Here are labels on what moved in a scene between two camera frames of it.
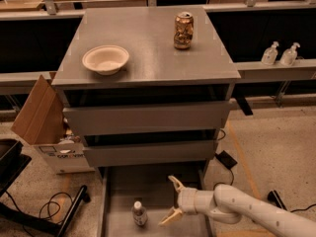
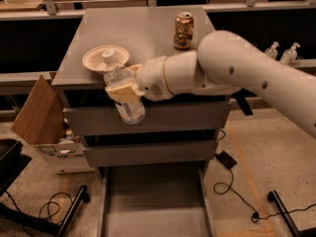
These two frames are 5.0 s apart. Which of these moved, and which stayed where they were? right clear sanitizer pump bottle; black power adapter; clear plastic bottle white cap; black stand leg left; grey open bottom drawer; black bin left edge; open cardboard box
Moved: clear plastic bottle white cap
Stayed: right clear sanitizer pump bottle; grey open bottom drawer; black stand leg left; black bin left edge; black power adapter; open cardboard box
